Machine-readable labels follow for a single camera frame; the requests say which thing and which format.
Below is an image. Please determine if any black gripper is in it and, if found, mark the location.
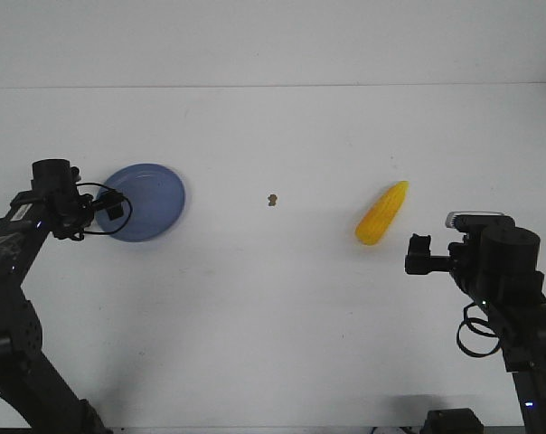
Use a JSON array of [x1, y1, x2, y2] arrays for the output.
[[404, 231, 480, 280], [52, 191, 124, 240]]

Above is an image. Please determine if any blue round plate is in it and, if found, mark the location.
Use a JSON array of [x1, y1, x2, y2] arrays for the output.
[[96, 163, 186, 242]]

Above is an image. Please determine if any yellow corn cob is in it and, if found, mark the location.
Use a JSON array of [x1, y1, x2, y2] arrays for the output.
[[354, 181, 410, 246]]

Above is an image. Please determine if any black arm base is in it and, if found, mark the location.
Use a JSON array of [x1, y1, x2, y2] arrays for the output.
[[419, 408, 485, 434]]

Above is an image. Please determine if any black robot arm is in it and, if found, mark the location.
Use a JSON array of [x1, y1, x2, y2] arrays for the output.
[[0, 159, 132, 433], [405, 222, 546, 433]]

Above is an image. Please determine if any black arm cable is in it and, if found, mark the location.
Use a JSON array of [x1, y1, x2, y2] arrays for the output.
[[73, 182, 134, 236], [457, 303, 504, 358]]

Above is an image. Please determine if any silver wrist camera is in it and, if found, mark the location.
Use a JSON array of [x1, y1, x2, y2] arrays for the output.
[[445, 211, 504, 230]]

